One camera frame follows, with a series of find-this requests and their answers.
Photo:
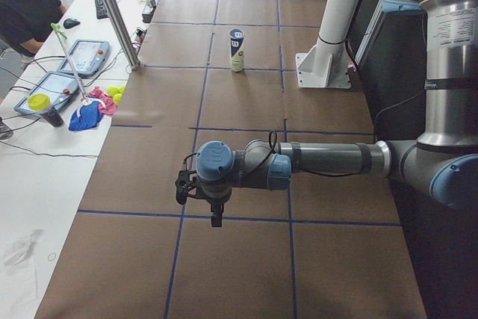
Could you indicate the green handled grabber stick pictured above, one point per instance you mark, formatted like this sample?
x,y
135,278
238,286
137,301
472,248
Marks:
x,y
85,100

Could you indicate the tennis balls beside cloth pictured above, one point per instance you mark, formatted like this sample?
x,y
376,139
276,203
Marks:
x,y
116,93

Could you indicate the pink cloth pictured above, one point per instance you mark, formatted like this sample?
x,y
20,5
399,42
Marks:
x,y
106,104

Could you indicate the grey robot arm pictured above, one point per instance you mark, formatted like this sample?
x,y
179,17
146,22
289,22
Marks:
x,y
442,162

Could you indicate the lower teach pendant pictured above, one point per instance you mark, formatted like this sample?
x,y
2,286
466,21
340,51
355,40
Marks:
x,y
58,86

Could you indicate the teach pendant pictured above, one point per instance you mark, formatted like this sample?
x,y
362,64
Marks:
x,y
58,86
88,56

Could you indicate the black computer mouse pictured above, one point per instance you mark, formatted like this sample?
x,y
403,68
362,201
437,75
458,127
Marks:
x,y
70,23

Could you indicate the upper teach pendant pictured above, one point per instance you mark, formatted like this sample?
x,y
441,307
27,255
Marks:
x,y
88,56

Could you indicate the aluminium frame post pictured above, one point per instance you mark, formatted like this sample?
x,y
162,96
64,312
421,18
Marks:
x,y
122,33

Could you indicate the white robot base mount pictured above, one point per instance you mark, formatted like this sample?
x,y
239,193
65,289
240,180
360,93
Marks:
x,y
326,64

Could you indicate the small metal cylinder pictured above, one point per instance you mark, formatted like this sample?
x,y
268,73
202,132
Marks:
x,y
151,3

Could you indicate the person in black shirt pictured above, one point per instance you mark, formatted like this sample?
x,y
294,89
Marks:
x,y
26,24

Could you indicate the blue cloth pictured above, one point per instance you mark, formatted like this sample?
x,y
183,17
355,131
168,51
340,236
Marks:
x,y
85,117

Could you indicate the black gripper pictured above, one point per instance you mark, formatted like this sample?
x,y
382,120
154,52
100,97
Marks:
x,y
214,200

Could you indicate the cup with yellow lid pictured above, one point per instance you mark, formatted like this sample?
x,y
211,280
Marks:
x,y
41,104

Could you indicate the clear plastic tennis ball can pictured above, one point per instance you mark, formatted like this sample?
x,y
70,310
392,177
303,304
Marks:
x,y
236,49

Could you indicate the black computer keyboard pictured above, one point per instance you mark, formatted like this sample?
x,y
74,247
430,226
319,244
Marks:
x,y
101,10

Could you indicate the crumpled white plastic wrap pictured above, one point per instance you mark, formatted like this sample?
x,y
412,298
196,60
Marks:
x,y
19,250

